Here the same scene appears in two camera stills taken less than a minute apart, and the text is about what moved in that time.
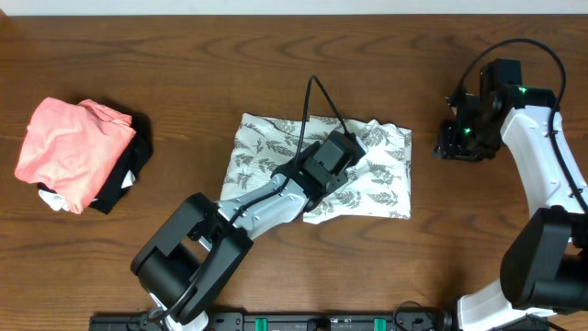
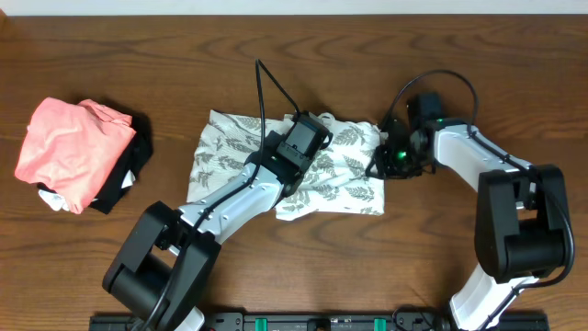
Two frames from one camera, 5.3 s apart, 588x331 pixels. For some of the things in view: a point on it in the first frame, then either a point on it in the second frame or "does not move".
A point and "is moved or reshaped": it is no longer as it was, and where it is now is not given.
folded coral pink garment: [72, 148] does not move
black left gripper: [339, 180] -> [274, 139]
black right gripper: [449, 150] -> [385, 169]
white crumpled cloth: [59, 203] does not move
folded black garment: [135, 159] does not move
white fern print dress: [378, 186] is moved or reshaped
